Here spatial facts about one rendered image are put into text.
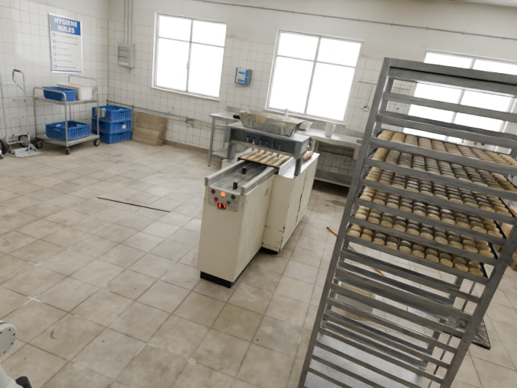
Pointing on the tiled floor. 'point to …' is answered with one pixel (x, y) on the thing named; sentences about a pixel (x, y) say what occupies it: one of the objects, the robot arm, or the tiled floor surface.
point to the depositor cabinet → (284, 201)
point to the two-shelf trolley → (65, 118)
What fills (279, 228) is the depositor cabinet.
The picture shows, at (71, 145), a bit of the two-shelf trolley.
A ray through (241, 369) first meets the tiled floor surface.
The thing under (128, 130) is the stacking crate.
